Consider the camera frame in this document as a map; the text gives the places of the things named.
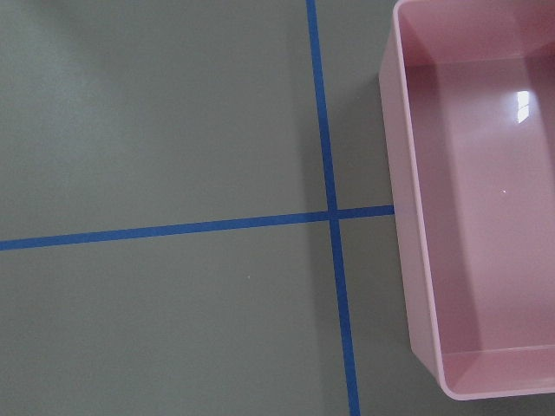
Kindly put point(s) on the pink plastic bin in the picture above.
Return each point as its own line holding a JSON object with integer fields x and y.
{"x": 467, "y": 91}

